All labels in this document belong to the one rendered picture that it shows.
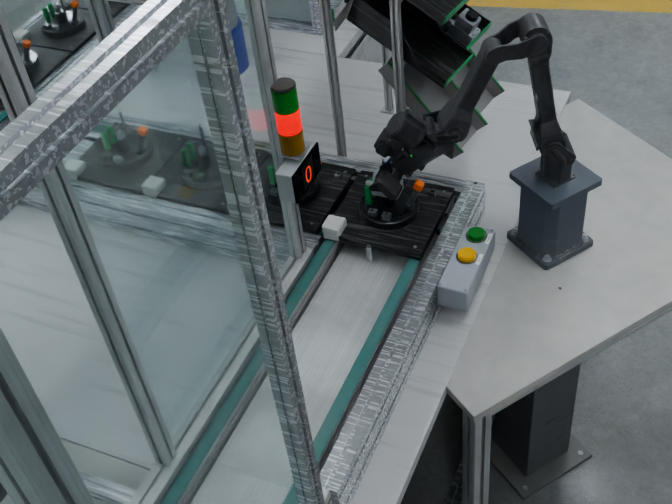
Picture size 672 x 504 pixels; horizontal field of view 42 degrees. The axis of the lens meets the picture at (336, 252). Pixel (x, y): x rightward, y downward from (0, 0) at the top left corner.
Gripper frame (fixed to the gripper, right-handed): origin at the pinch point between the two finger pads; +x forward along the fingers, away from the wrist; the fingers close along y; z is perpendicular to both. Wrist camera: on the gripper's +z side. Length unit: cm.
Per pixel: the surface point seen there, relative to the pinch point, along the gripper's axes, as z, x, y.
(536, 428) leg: -88, 28, -2
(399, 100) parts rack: 7.0, -1.4, -19.7
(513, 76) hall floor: -64, 91, -207
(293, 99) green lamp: 29.3, -14.7, 19.6
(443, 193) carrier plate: -15.0, -0.4, -9.2
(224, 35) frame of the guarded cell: 48, -74, 82
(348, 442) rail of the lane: -20, -4, 61
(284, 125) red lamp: 26.7, -9.7, 21.3
